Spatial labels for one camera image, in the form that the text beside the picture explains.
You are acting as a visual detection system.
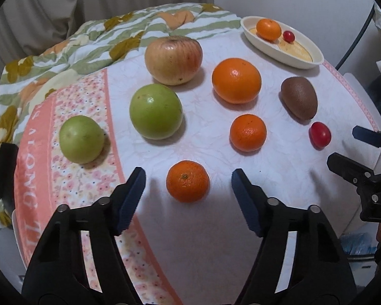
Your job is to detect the mandarin orange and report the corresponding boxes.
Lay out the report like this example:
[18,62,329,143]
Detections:
[229,114,267,152]
[166,161,210,203]
[256,18,282,41]

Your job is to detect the large orange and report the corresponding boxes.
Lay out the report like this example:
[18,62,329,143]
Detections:
[211,58,262,104]

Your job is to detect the black flat object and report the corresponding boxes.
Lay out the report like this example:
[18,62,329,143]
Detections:
[0,143,20,212]

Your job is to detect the beige curtain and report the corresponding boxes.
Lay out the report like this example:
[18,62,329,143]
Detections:
[0,0,216,80]

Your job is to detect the pink floral tablecloth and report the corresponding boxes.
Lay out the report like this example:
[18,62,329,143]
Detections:
[13,27,381,305]

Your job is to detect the small green apple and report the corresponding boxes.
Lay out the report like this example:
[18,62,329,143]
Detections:
[59,116,105,164]

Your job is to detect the large green apple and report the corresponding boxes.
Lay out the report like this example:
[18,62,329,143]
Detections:
[129,84,183,140]

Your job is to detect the red yellow apple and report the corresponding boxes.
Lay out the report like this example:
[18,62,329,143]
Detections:
[144,36,204,86]

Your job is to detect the brown kiwi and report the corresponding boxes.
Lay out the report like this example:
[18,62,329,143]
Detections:
[280,77,319,121]

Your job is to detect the green striped floral blanket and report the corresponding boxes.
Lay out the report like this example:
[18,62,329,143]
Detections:
[0,3,243,229]

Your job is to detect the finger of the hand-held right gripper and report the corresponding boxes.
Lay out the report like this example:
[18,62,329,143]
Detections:
[352,126,381,166]
[326,152,374,185]

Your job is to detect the blue plastic bag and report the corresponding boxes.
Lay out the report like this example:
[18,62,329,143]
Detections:
[340,233,379,255]

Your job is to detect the black cable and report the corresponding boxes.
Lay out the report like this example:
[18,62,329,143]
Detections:
[336,5,376,69]

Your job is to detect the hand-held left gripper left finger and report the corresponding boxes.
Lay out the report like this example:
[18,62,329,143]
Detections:
[21,166,147,305]

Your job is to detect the cream ceramic bowl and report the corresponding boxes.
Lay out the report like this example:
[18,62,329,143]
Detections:
[240,16,324,70]

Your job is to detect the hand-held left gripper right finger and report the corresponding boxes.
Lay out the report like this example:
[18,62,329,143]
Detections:
[231,168,358,305]

